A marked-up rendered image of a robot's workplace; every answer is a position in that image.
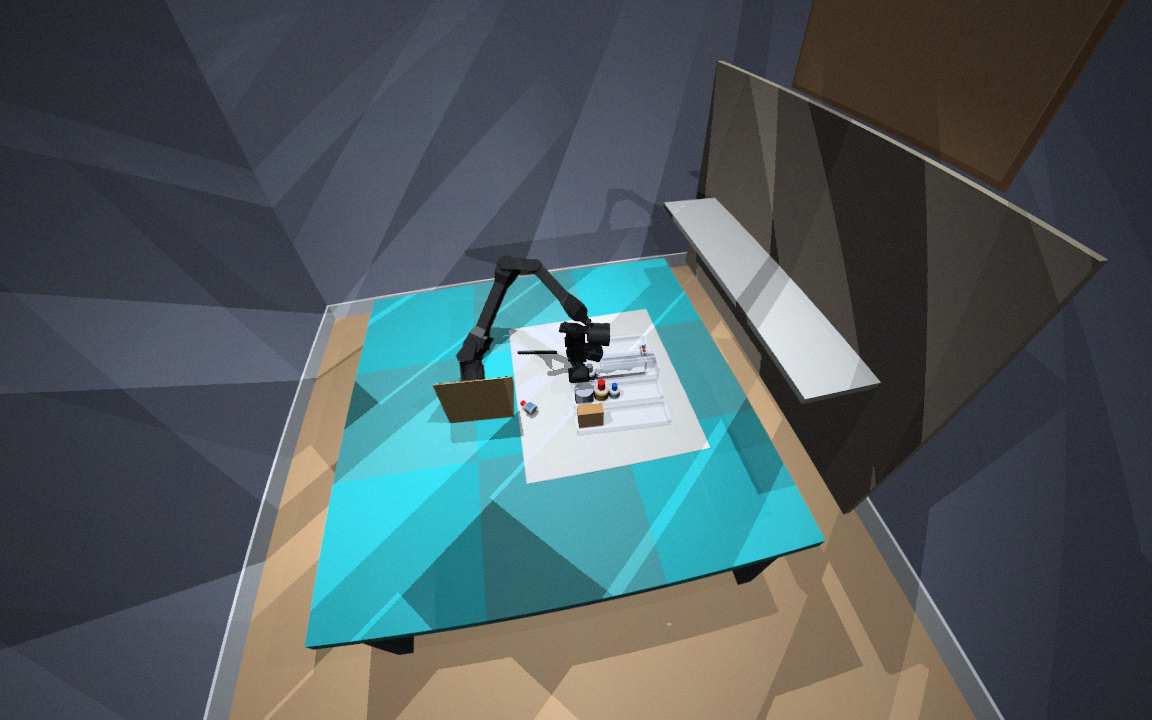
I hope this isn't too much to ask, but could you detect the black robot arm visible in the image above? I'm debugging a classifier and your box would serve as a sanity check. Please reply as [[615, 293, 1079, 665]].
[[456, 255, 611, 382]]

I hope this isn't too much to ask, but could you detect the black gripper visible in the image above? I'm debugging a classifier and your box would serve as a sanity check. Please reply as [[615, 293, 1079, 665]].
[[564, 338, 590, 382]]

